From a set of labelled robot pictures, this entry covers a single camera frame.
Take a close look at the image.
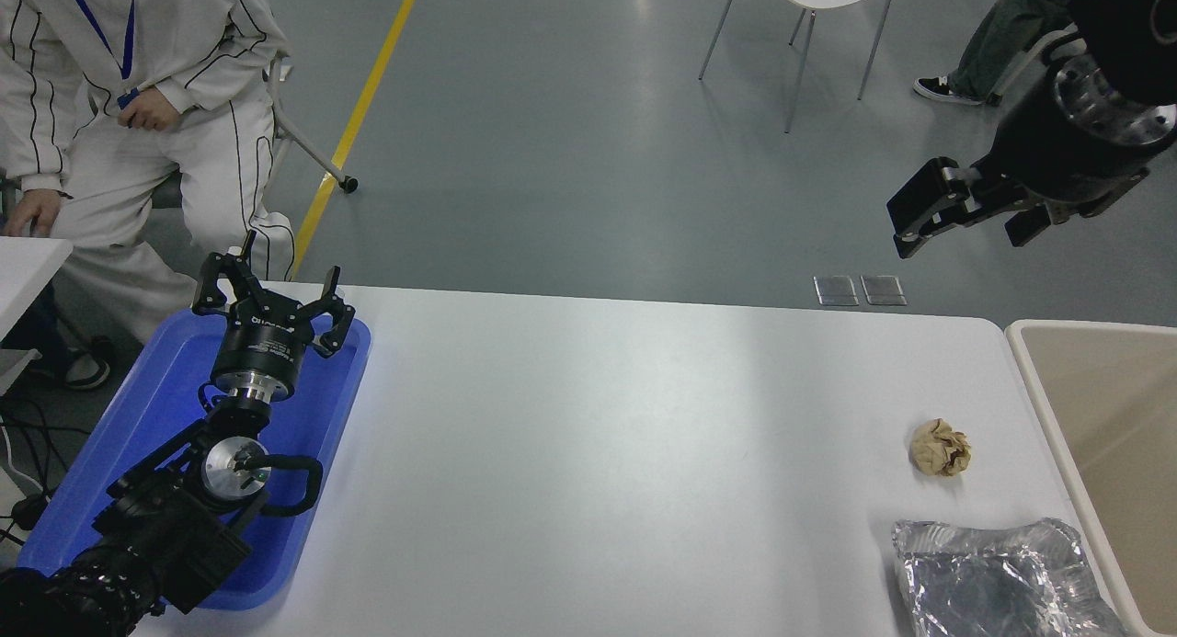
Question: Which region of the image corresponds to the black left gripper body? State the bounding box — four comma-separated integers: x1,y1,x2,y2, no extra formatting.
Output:
211,306,309,388

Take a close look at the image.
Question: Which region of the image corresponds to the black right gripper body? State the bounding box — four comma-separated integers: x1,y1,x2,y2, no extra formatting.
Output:
987,84,1152,206

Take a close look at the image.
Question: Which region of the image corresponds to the person's left hand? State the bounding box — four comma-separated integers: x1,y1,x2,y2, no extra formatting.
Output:
118,90,180,132

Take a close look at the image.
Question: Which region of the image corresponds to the person's right hand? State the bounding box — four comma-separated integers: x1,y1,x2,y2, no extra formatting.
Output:
3,191,65,238

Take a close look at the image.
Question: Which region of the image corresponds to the white armchair with castors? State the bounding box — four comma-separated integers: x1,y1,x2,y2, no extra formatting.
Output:
988,28,1075,105

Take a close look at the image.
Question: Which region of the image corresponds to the blue plastic tray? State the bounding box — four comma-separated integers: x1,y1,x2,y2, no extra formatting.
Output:
17,308,373,612

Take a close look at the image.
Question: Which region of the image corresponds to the person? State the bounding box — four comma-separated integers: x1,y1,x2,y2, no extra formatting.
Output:
914,0,1086,105
0,0,297,390

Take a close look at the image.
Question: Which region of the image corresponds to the white chair with castors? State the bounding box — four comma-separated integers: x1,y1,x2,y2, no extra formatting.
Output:
267,53,360,194

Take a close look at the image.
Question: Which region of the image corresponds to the white side table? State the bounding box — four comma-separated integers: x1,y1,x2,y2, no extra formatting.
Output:
0,237,74,339

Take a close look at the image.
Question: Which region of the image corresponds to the large pale bin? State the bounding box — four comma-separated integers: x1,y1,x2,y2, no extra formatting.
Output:
1005,320,1177,637

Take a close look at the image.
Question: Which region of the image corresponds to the crumpled tan paper ball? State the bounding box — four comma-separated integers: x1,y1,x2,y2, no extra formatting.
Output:
909,418,972,477

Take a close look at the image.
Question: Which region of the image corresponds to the crumpled silver foil tray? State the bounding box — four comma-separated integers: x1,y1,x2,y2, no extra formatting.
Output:
892,518,1132,637

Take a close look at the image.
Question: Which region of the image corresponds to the black floor cable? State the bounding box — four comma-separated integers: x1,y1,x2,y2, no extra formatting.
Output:
0,416,56,539

